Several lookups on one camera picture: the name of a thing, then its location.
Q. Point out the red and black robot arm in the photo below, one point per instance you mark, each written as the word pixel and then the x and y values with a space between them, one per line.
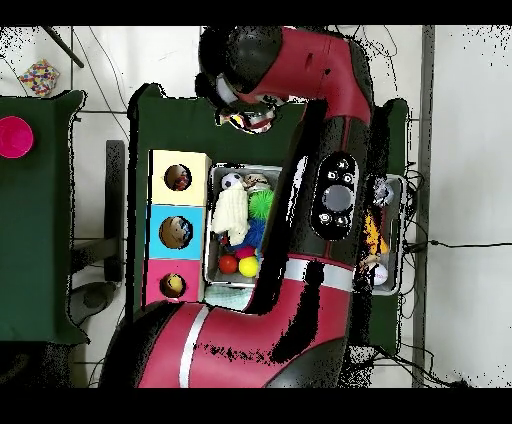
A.
pixel 320 80

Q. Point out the white polka dot cloth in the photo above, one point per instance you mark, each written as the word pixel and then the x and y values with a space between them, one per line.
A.
pixel 250 120

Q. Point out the multicoloured patterned object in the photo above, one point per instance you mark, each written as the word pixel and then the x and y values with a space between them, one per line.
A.
pixel 38 78

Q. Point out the pink cup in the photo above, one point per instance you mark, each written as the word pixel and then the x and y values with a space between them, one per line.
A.
pixel 14 137

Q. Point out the yellow-green ball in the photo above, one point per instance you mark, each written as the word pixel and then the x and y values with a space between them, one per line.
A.
pixel 249 266

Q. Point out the multicoloured patterned cloth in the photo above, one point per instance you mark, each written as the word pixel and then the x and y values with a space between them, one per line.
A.
pixel 182 180

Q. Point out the dark green tablecloth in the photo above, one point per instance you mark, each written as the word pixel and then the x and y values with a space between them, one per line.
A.
pixel 176 128
pixel 48 264

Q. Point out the cream waffle cloth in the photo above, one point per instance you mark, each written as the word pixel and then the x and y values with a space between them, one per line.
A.
pixel 230 212

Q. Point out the small soccer ball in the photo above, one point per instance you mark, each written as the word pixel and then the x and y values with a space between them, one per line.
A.
pixel 230 179

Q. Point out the wooden box with three holes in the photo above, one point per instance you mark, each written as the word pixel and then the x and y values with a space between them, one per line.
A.
pixel 194 240

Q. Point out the red ball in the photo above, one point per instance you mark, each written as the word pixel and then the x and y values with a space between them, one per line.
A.
pixel 228 264

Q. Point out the black chair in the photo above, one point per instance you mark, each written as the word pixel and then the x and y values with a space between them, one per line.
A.
pixel 114 208

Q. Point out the orange toy building block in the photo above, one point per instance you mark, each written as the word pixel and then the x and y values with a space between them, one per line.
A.
pixel 373 232

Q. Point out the yellow plush toy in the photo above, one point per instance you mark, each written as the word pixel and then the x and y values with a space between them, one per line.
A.
pixel 173 283

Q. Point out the black rod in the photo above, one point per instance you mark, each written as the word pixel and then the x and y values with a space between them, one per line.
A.
pixel 62 46

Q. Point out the clear mesh bin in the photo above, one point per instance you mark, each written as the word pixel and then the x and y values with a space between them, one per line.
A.
pixel 210 240

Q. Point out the white baseball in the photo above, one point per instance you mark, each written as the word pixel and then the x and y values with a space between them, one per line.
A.
pixel 380 274

